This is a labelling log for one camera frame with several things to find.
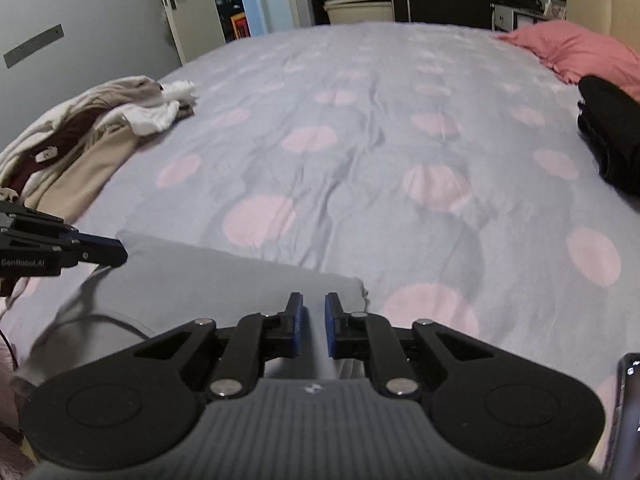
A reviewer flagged white nightstand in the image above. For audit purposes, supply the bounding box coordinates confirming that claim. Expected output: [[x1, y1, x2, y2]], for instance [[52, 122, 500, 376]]
[[490, 2, 556, 33]]

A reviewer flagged orange chair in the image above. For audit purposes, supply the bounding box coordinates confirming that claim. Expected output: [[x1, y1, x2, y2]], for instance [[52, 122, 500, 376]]
[[229, 11, 250, 41]]

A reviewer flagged taupe garment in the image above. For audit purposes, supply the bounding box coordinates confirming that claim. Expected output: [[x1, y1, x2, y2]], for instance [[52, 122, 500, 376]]
[[107, 80, 163, 111]]

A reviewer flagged cream garment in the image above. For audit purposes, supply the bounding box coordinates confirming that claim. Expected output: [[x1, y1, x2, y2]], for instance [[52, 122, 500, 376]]
[[0, 76, 163, 196]]

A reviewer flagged maroon garment with white label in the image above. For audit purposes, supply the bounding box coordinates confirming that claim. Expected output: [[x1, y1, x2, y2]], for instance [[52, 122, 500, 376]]
[[7, 107, 108, 196]]

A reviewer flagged white room door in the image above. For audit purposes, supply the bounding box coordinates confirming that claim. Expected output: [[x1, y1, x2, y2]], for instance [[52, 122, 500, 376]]
[[150, 0, 228, 66]]

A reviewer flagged pink pillow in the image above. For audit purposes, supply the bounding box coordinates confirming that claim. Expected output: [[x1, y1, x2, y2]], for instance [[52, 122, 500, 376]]
[[492, 20, 640, 102]]

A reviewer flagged grey wall plate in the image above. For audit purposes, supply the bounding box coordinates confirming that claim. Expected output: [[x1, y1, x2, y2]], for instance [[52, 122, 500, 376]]
[[2, 23, 66, 69]]

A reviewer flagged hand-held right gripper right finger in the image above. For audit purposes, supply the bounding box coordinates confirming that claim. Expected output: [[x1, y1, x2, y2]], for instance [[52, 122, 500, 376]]
[[325, 292, 496, 401]]

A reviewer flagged light grey garment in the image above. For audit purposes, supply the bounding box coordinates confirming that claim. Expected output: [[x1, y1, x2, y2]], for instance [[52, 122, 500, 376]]
[[10, 230, 370, 391]]

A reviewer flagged black folded garment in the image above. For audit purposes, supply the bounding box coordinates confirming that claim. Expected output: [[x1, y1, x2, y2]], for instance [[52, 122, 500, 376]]
[[576, 75, 640, 195]]

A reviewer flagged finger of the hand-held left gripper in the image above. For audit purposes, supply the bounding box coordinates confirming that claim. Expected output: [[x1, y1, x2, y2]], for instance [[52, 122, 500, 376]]
[[0, 202, 126, 251], [75, 249, 129, 268]]

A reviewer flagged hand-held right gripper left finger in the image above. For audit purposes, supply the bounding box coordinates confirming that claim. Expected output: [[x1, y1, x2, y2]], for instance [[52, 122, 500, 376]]
[[132, 292, 304, 401]]

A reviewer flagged black cable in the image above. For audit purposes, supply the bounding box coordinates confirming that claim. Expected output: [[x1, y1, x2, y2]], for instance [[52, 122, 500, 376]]
[[0, 327, 18, 376]]

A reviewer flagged cream plastic storage bin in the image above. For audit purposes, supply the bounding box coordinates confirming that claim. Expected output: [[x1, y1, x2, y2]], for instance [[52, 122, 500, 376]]
[[322, 0, 395, 25]]

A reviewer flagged black smartphone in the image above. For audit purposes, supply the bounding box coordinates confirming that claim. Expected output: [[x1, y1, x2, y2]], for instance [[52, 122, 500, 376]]
[[602, 352, 640, 480]]

